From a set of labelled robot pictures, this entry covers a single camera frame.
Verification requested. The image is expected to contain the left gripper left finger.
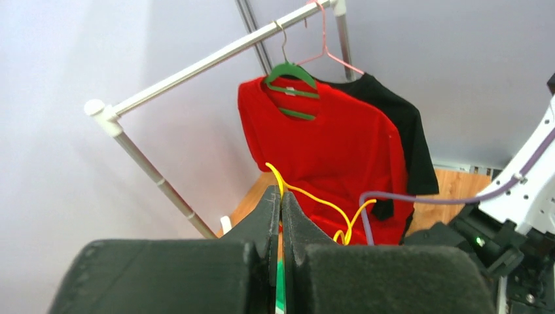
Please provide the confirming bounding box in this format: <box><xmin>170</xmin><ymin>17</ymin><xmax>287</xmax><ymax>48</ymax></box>
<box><xmin>49</xmin><ymin>186</ymin><xmax>281</xmax><ymax>313</ymax></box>

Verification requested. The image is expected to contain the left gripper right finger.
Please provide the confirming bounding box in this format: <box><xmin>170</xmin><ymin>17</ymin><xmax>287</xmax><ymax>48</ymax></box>
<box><xmin>281</xmin><ymin>192</ymin><xmax>495</xmax><ymax>313</ymax></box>

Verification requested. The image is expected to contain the yellow wire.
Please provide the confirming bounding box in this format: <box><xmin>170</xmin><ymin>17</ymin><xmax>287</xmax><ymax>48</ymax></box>
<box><xmin>265</xmin><ymin>162</ymin><xmax>378</xmax><ymax>246</ymax></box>

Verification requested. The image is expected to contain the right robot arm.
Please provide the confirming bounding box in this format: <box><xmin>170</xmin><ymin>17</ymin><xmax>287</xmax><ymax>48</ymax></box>
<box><xmin>404</xmin><ymin>103</ymin><xmax>554</xmax><ymax>313</ymax></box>

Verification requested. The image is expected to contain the green plastic bin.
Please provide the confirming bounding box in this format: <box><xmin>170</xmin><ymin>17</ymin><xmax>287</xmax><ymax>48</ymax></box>
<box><xmin>276</xmin><ymin>259</ymin><xmax>285</xmax><ymax>314</ymax></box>

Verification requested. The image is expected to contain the red shirt on hanger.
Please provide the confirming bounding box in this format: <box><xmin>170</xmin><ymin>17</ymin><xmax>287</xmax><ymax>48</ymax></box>
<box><xmin>238</xmin><ymin>78</ymin><xmax>408</xmax><ymax>236</ymax></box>

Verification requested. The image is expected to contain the black shirt on hanger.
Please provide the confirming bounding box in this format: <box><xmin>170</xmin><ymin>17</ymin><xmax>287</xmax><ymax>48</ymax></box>
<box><xmin>313</xmin><ymin>73</ymin><xmax>439</xmax><ymax>207</ymax></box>

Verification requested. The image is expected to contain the green hanger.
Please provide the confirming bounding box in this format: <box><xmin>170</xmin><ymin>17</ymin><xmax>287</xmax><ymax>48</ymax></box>
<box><xmin>263</xmin><ymin>19</ymin><xmax>322</xmax><ymax>121</ymax></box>

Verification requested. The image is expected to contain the pink hanger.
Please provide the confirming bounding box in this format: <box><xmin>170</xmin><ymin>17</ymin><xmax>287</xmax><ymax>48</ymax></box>
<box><xmin>295</xmin><ymin>0</ymin><xmax>366</xmax><ymax>77</ymax></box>

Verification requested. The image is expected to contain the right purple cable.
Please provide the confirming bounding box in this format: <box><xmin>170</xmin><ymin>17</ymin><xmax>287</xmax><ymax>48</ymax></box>
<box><xmin>359</xmin><ymin>128</ymin><xmax>555</xmax><ymax>247</ymax></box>

